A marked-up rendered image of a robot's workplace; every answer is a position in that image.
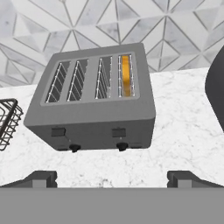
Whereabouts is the dark grey rounded appliance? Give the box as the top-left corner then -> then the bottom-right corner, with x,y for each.
204,44 -> 224,133

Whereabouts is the grey four-slot toaster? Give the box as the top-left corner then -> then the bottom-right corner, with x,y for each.
23,42 -> 157,153

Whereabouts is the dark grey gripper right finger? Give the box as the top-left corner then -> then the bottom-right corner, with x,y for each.
166,171 -> 224,189

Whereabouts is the orange bread slice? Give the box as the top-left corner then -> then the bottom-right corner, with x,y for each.
121,55 -> 132,98

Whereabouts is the grey toaster lever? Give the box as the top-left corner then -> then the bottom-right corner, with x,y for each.
51,127 -> 67,137
112,127 -> 127,138

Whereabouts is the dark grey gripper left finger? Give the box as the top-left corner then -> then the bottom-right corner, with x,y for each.
0,170 -> 58,189

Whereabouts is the black toaster knob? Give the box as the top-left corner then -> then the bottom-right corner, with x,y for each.
115,142 -> 130,152
68,143 -> 81,153

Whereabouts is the black wire basket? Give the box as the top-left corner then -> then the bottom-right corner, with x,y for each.
0,98 -> 25,151

